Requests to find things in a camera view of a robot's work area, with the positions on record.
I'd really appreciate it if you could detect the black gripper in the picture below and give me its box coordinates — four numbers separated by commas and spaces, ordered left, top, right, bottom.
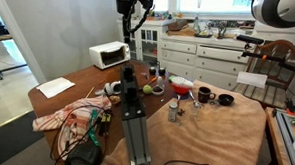
115, 0, 136, 45

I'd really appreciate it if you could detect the beige towel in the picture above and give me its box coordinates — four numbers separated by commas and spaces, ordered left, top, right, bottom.
90, 75, 270, 165

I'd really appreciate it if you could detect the white glass-door cabinet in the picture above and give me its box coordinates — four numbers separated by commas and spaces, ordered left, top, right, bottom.
116, 15, 175, 68

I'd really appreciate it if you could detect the white toaster oven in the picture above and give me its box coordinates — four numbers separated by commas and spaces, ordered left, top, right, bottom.
88, 39, 132, 71

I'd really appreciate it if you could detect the small clear plastic bag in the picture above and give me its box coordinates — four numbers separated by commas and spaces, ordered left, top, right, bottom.
139, 71, 150, 80

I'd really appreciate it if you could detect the small white bottle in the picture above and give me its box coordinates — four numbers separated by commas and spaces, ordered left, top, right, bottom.
155, 75, 165, 88

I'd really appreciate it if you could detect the yellow-green tennis ball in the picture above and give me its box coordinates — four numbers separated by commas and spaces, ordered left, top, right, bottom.
142, 83, 154, 96

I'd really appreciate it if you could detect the yellow pencil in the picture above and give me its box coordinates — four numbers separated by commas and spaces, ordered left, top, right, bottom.
85, 86, 97, 99

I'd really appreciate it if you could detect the glass bottle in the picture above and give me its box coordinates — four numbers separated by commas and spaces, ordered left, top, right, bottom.
192, 13, 202, 34

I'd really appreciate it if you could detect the red bowl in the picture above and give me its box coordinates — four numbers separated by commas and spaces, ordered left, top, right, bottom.
170, 81, 193, 96

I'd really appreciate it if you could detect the white drawer cabinet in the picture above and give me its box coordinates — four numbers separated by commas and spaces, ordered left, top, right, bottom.
157, 28, 257, 95

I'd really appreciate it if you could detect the blue bowl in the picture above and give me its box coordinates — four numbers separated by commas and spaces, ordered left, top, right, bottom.
173, 92, 190, 101

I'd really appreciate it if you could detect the white paper sheet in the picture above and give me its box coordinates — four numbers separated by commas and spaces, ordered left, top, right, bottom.
35, 76, 77, 100

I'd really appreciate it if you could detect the glass spice jar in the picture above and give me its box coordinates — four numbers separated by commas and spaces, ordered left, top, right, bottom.
166, 101, 180, 124

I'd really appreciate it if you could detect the metal spoon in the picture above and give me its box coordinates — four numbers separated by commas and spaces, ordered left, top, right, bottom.
187, 88, 201, 109

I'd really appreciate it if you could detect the black and yellow tool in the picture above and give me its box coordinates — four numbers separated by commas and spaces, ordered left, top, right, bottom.
98, 111, 114, 138

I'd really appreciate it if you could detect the small dark clip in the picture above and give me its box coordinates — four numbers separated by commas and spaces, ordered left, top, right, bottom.
176, 108, 187, 118

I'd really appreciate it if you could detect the dark metal figurine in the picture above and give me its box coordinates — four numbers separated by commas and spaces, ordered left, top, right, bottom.
215, 20, 229, 40

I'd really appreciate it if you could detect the red striped cloth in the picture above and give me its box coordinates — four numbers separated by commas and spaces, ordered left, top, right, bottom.
30, 94, 116, 163

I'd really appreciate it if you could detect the small clear glass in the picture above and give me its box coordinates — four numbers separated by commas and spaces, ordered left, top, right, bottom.
189, 101, 204, 121

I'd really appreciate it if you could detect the aluminium rack with black plate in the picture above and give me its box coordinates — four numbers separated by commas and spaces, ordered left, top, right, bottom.
117, 63, 152, 165

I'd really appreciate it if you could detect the black measuring cup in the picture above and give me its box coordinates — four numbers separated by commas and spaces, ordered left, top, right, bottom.
209, 93, 236, 108

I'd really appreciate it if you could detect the black radio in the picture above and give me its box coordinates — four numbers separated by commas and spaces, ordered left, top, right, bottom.
62, 140, 104, 165

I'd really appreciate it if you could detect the white paper note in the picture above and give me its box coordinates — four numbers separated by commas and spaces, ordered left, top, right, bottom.
235, 69, 270, 91

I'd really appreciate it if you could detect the black boom with orange clamps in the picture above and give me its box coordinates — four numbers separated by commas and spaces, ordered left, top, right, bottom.
240, 41, 295, 80

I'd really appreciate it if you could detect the dark floor rug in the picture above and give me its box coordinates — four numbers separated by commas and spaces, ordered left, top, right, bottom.
0, 109, 48, 165

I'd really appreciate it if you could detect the wooden chair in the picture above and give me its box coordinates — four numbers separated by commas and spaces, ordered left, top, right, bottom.
231, 38, 295, 114

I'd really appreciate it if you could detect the wooden base board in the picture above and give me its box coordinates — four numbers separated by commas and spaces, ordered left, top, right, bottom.
264, 105, 292, 165

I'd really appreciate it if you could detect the black cable chain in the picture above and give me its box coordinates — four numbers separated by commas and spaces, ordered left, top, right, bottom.
122, 0, 160, 36

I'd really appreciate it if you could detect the orange-handled grey spatula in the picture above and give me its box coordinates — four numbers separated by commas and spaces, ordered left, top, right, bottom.
144, 76, 160, 88

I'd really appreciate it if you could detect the green strap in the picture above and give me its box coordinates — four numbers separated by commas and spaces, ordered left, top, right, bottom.
88, 109, 102, 148

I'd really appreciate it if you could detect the black power cable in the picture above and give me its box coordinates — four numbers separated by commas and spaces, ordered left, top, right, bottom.
46, 103, 109, 165

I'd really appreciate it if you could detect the black camera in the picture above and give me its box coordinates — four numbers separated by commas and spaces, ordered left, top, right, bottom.
235, 32, 266, 47

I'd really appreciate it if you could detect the black USB cable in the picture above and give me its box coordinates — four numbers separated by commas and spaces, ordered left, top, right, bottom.
155, 158, 213, 165

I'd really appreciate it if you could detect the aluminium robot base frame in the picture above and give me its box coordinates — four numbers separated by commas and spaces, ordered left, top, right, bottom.
271, 105, 295, 165

